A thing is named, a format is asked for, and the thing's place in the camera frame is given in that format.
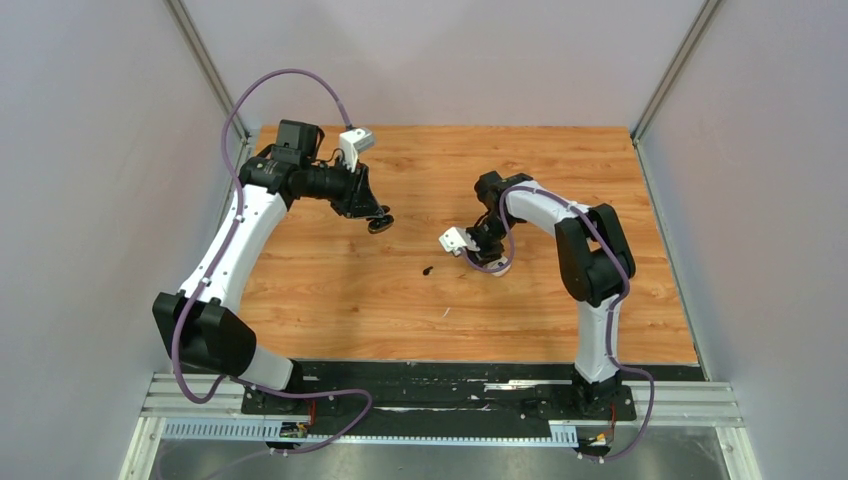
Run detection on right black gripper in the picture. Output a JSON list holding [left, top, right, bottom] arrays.
[[462, 213, 519, 269]]

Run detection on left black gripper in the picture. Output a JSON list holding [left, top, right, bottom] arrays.
[[300, 154, 384, 219]]

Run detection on white earbud charging case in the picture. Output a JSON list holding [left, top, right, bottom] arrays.
[[487, 259, 511, 277]]

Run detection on black earbud charging case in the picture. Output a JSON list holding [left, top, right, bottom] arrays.
[[367, 214, 395, 234]]

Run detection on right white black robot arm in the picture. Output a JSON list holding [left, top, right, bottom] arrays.
[[441, 171, 635, 418]]

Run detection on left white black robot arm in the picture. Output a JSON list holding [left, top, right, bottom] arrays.
[[152, 120, 393, 413]]

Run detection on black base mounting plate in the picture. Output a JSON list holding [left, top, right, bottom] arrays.
[[241, 361, 704, 440]]

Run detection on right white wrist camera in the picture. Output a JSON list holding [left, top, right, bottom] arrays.
[[438, 227, 479, 257]]

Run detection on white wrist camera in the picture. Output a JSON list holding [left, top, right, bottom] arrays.
[[338, 128, 376, 172], [438, 227, 479, 257]]

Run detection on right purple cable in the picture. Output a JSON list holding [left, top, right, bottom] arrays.
[[461, 186, 656, 463]]

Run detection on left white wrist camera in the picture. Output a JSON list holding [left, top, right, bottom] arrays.
[[338, 128, 376, 172]]

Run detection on slotted grey cable duct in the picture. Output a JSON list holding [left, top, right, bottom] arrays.
[[162, 421, 579, 448]]

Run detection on left aluminium frame post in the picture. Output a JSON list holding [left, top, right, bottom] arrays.
[[164, 0, 235, 114]]

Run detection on aluminium frame post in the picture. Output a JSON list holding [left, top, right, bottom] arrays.
[[630, 0, 725, 146], [164, 0, 235, 114]]

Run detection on right aluminium frame post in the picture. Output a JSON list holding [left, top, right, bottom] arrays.
[[630, 0, 725, 146]]

